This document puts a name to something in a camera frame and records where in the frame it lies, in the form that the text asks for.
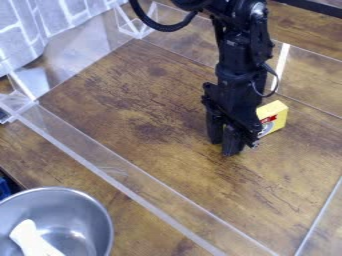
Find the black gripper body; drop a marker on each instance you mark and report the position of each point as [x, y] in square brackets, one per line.
[233, 99]

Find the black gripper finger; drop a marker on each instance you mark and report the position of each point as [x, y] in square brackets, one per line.
[233, 142]
[214, 123]

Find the yellow butter box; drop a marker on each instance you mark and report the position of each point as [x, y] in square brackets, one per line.
[273, 117]

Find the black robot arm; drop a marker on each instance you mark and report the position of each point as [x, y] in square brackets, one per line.
[245, 47]

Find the steel bowl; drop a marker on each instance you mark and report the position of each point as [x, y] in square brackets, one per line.
[71, 220]

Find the blue object at edge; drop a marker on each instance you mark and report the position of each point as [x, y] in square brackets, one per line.
[4, 189]

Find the grey brick pattern cloth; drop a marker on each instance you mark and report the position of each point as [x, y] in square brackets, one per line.
[31, 21]

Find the clear acrylic enclosure wall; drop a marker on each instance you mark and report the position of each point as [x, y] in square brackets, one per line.
[108, 121]

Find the white handle in bowl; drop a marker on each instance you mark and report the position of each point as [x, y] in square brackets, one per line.
[26, 236]

